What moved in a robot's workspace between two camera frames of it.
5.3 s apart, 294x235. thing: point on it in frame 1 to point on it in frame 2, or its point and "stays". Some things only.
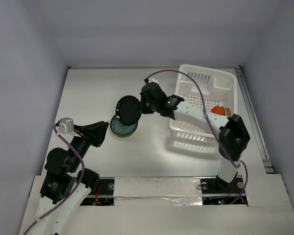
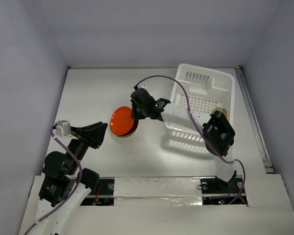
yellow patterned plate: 124,135 stays
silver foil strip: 157,191 stays
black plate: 128,109 to 134,126
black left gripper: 95,132 stays
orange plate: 218,109 to 121,122
